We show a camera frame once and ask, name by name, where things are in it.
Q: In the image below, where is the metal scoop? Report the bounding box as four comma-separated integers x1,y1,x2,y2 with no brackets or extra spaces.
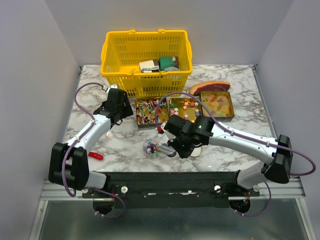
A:
157,143,177,158

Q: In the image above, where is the tin of lollipops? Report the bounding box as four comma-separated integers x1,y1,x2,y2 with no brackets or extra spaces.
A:
135,97,169,129

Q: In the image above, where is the tin of star candies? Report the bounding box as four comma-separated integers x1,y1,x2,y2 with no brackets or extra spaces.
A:
169,97,203,123

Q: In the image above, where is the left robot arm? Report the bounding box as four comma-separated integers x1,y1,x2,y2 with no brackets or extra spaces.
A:
48,85,133,198

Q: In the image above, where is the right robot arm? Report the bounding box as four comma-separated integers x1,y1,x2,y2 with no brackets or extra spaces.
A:
160,115,293,196

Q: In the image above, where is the tin of gummy candies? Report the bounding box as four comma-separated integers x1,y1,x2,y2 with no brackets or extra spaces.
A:
200,91,235,122

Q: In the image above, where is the round jar lid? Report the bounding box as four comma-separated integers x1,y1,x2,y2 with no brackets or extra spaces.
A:
191,146,202,158

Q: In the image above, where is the clear glass jar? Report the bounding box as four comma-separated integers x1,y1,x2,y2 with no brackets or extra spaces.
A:
142,139,160,159

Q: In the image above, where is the black flat box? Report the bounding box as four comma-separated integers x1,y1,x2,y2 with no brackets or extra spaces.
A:
141,69,160,73

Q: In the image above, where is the red chili pepper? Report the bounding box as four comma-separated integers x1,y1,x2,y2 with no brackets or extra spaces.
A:
88,151,104,161

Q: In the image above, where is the white brown box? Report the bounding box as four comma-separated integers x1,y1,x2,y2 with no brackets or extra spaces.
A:
138,59,160,71

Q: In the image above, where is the yellow plastic shopping basket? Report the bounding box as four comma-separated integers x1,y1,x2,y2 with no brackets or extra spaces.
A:
100,29,193,98

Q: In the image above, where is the fake meat slice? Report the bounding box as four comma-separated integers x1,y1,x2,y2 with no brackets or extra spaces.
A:
189,80,231,96

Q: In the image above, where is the grey pouch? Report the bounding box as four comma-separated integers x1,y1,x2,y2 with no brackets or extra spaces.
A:
163,66,180,73

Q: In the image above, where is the green brown package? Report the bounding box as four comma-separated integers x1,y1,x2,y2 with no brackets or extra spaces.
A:
158,56,179,71

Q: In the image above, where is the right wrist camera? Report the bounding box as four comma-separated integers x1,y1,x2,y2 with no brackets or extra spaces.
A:
160,121,176,142

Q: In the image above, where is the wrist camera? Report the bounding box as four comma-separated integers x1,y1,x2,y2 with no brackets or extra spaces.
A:
105,84,118,93
160,121,176,142

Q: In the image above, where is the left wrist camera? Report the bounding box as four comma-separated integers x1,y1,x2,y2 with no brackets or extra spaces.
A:
105,84,118,93

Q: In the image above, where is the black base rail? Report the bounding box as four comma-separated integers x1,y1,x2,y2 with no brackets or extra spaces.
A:
51,170,293,210

